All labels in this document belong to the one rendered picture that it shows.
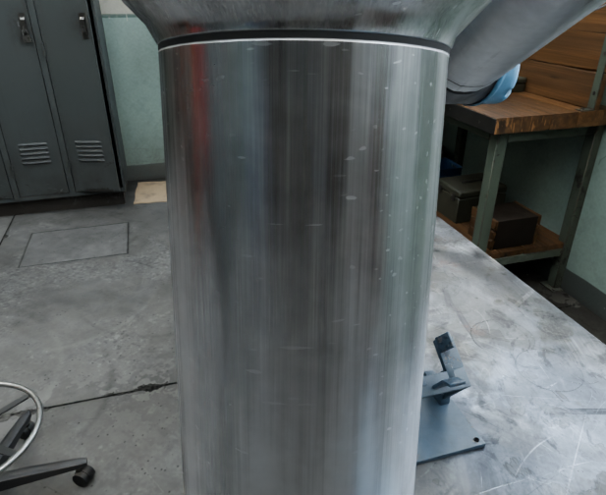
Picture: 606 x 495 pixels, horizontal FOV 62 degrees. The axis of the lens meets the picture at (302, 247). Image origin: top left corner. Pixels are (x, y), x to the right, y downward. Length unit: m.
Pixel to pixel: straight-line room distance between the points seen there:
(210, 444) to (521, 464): 0.57
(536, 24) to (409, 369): 0.23
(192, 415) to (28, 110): 3.28
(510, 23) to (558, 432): 0.54
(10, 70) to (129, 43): 0.81
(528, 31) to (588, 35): 2.04
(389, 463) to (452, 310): 0.76
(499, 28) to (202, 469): 0.30
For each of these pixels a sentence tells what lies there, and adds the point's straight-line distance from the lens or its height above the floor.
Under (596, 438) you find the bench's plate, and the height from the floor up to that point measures 0.80.
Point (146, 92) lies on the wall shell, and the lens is 3.84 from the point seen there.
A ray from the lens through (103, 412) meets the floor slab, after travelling 1.94.
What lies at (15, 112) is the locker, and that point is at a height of 0.64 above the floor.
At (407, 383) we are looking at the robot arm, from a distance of 0.16.
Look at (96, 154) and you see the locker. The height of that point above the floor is 0.37.
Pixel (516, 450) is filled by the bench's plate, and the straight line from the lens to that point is 0.71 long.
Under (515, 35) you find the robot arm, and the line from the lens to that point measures 0.36.
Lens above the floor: 1.30
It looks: 28 degrees down
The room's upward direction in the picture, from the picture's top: straight up
